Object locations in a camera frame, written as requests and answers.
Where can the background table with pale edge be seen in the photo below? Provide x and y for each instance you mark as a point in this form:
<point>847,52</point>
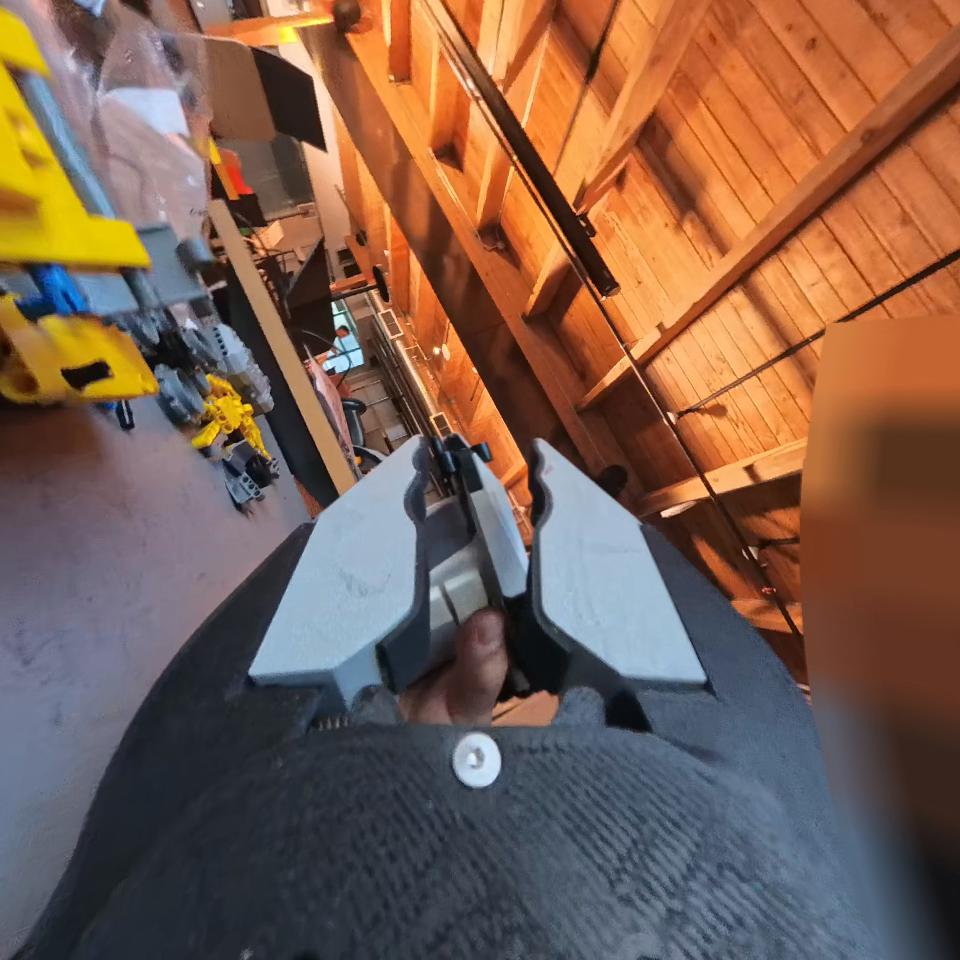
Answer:
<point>277,337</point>

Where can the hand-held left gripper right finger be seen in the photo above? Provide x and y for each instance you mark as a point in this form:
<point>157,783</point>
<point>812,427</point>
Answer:
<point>600,585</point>

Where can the clear plastic bag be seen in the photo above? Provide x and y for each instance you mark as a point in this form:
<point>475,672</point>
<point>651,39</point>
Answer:
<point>150,172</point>

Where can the grey angled block piece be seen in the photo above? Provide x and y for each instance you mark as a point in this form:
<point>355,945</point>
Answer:
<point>244,480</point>

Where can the yellow beam assembly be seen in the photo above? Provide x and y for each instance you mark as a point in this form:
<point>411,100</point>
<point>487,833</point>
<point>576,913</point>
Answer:
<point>225,416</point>

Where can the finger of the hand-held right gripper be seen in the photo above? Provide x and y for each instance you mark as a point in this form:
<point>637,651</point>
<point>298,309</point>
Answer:
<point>454,570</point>
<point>502,540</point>

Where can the yellow grey toy vehicle model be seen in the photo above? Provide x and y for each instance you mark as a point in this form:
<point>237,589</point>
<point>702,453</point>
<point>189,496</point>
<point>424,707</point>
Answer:
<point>52,217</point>

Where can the cluster of grey toy wheels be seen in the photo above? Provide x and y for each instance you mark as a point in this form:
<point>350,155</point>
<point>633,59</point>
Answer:
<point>176,394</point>

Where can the black ceiling track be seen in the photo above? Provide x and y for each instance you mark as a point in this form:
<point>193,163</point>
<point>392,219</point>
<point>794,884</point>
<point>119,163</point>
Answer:
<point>525,150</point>

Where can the person's right hand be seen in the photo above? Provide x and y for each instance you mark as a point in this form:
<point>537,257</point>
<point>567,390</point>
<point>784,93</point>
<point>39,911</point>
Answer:
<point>465,675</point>

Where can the black connector piece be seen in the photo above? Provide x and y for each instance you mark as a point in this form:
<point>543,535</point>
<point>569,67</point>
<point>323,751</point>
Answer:
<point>459,450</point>

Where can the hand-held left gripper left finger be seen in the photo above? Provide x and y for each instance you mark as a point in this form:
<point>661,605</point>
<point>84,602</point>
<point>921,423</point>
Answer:
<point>345,585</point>

